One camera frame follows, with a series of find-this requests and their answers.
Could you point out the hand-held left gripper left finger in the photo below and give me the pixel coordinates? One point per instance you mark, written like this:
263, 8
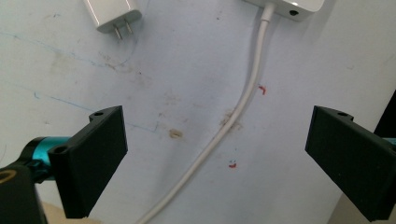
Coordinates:
90, 161

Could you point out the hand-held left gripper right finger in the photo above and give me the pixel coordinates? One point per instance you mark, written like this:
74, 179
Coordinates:
351, 161

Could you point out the white charger plug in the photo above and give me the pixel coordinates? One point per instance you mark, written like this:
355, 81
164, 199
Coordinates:
110, 14

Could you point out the white power strip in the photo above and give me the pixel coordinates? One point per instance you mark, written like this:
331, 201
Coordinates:
292, 7

